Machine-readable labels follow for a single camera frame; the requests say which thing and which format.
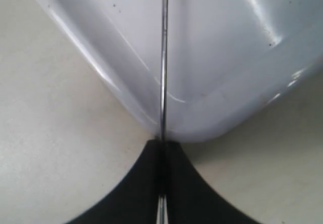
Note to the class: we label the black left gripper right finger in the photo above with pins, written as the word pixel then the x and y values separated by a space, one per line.
pixel 190 199

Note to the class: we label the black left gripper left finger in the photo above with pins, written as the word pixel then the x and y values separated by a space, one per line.
pixel 135 198

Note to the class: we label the thin metal skewer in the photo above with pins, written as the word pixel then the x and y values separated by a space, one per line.
pixel 162 206

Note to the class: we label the white plastic tray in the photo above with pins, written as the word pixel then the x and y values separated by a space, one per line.
pixel 226 58

